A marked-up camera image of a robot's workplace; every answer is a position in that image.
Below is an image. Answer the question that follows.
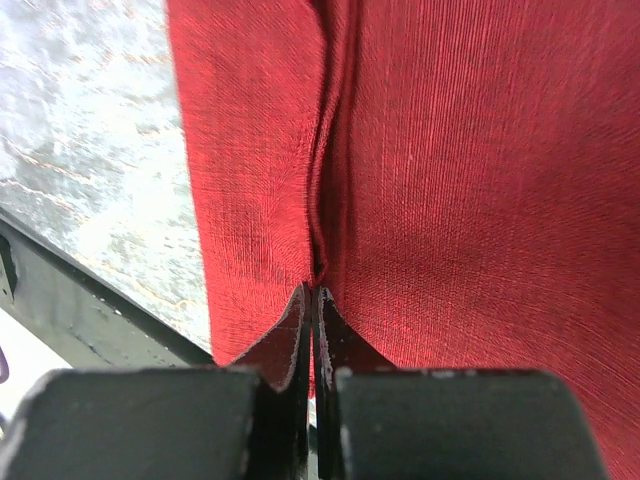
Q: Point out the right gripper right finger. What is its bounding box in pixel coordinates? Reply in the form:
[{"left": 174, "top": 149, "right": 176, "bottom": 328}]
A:
[{"left": 312, "top": 288, "right": 608, "bottom": 479}]

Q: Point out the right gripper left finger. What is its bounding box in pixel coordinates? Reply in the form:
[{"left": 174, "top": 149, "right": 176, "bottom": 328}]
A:
[{"left": 1, "top": 285, "right": 311, "bottom": 479}]

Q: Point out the dark red cloth napkin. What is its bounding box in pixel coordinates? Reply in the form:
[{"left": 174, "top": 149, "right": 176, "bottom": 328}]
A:
[{"left": 168, "top": 1, "right": 639, "bottom": 479}]

